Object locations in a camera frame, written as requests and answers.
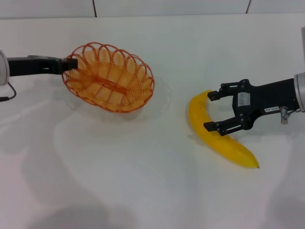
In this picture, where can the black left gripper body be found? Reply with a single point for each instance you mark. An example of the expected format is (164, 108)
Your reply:
(26, 66)

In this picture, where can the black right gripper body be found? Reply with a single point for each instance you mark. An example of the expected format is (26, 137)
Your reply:
(267, 95)

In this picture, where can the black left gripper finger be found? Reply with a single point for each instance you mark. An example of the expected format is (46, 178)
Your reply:
(70, 64)

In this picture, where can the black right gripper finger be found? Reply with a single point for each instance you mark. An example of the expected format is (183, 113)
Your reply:
(224, 126)
(216, 95)

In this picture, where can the yellow plastic banana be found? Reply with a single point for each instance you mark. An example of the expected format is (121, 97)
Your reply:
(228, 148)

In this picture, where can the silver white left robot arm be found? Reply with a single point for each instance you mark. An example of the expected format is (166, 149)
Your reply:
(3, 69)

